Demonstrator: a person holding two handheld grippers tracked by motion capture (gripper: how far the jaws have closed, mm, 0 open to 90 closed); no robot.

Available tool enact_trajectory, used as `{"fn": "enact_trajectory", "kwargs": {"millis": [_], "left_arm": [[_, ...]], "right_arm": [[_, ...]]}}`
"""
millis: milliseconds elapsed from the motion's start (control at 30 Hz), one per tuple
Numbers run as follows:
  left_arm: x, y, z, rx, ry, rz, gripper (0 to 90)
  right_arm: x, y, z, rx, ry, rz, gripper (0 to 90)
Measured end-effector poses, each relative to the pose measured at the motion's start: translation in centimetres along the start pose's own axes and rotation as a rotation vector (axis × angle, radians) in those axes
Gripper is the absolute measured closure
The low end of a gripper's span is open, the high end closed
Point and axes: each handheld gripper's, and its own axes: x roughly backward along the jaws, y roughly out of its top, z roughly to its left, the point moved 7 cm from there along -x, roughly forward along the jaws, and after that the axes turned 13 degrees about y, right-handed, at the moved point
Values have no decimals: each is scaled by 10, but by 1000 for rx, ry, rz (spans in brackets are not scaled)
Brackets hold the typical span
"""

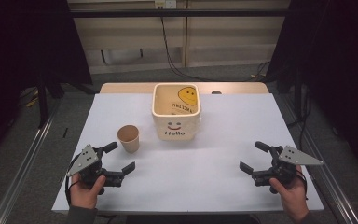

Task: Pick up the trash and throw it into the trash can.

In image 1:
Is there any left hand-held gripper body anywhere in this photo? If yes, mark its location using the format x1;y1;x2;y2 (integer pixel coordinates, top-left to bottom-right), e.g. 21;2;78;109
65;144;125;196

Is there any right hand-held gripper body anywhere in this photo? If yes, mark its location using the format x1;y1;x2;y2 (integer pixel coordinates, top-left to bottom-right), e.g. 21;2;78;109
251;145;324;195

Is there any brown paper cup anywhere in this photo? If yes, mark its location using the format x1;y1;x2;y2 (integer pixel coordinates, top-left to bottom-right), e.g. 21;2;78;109
117;124;141;154

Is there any cream bin with smiley face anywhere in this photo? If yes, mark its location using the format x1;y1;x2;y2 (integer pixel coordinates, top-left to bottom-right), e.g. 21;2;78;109
151;82;202;142

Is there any person's right hand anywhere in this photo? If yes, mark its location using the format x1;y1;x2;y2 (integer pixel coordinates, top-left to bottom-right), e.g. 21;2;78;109
268;164;310;223

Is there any person's left hand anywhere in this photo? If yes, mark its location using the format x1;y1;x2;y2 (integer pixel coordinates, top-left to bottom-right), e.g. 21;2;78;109
69;173;107;210

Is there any white table mat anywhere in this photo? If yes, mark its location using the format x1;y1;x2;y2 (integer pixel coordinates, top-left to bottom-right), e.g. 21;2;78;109
51;92;324;216

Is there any wooden table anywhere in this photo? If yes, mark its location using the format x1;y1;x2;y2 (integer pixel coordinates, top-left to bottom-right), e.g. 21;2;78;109
99;81;270;95

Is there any dark curtain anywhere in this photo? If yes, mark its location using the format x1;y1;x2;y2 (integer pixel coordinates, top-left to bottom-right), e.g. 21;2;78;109
265;0;358;179
0;0;93;175

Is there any black horizontal bar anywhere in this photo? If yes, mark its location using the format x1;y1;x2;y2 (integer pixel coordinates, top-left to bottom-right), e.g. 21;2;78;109
69;8;293;19

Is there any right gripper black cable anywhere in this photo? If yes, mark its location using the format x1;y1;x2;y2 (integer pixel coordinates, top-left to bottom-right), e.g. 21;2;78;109
296;172;310;201

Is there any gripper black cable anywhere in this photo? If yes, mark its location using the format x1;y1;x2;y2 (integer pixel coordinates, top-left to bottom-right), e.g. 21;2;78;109
296;172;310;201
63;153;82;207

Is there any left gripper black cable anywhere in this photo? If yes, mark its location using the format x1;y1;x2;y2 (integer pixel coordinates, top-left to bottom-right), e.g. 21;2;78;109
63;153;82;207

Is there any black floor cable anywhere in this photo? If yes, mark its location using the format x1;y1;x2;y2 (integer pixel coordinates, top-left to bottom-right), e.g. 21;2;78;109
287;88;312;151

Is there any metal floor rail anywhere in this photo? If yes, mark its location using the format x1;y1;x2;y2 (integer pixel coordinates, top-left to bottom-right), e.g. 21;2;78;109
279;92;358;224
0;98;62;224

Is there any black wall cable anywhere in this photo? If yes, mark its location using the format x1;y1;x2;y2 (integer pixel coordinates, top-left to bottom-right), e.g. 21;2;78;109
159;8;262;83

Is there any white wall outlet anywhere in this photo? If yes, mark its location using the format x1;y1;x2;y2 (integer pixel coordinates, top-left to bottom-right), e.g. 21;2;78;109
154;0;178;9

